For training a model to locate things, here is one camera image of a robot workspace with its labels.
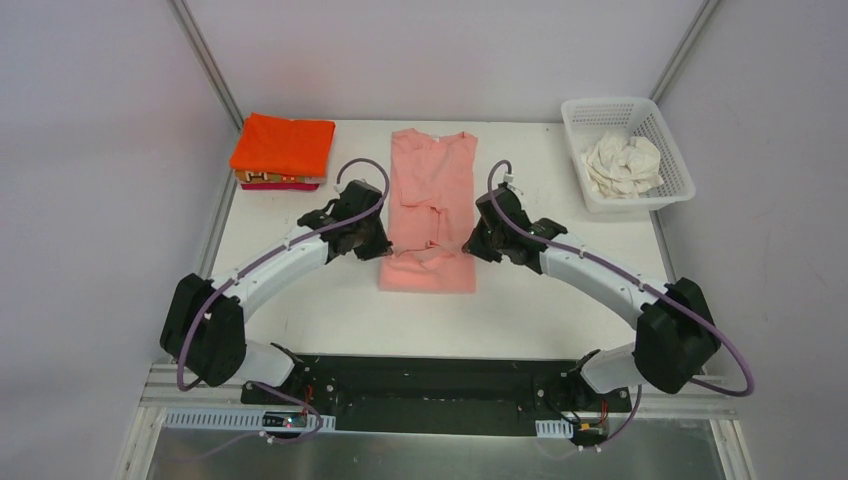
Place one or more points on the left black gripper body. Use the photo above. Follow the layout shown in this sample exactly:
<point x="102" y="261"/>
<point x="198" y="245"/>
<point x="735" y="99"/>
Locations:
<point x="370" y="236"/>

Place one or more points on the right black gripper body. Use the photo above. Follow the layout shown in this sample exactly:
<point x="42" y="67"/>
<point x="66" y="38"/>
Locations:
<point x="484" y="237"/>

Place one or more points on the left corner frame post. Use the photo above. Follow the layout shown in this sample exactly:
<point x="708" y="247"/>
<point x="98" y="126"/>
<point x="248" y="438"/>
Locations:
<point x="198" y="44"/>

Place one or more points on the white crumpled t-shirt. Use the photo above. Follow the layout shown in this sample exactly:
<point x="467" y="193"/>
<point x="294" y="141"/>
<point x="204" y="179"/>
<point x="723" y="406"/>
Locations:
<point x="621" y="166"/>

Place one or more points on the magenta folded t-shirt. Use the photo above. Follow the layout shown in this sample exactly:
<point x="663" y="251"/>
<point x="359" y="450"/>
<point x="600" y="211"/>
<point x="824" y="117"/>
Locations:
<point x="308" y="187"/>

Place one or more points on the left white cable duct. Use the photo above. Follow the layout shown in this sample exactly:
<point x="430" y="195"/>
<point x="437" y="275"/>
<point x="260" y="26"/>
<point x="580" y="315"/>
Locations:
<point x="276" y="421"/>

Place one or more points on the right corner frame post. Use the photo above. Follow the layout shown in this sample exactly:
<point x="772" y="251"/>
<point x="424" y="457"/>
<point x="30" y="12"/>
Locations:
<point x="692" y="35"/>

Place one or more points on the right white cable duct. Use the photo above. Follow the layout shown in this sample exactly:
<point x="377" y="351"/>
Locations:
<point x="554" y="429"/>

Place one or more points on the corner frame post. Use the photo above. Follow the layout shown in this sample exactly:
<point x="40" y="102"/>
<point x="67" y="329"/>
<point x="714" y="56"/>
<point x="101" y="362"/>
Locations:
<point x="692" y="35"/>
<point x="198" y="44"/>

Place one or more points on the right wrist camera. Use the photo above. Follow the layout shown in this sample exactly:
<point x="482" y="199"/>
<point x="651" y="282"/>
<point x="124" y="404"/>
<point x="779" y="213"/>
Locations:
<point x="508" y="183"/>

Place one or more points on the pink t-shirt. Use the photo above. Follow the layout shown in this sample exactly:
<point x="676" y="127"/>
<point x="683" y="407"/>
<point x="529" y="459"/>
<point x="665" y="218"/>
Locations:
<point x="430" y="213"/>

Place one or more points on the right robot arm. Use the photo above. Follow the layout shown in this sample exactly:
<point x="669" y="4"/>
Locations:
<point x="672" y="340"/>

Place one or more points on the orange folded t-shirt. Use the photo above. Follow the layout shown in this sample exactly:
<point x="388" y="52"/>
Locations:
<point x="284" y="146"/>

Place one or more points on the white plastic basket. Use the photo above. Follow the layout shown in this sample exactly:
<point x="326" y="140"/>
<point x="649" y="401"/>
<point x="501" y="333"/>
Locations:
<point x="587" y="120"/>

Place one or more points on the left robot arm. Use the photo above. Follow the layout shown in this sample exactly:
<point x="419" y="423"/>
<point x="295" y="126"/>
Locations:
<point x="205" y="325"/>

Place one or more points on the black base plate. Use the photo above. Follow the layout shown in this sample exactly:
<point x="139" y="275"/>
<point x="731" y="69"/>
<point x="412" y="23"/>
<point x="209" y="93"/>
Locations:
<point x="443" y="396"/>

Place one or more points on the aluminium rail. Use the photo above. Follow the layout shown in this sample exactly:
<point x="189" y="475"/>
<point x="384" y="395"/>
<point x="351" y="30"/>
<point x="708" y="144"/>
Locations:
<point x="160" y="390"/>

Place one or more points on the white cable duct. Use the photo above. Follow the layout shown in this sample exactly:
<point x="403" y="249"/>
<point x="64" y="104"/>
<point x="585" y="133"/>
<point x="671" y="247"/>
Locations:
<point x="554" y="429"/>
<point x="276" y="421"/>

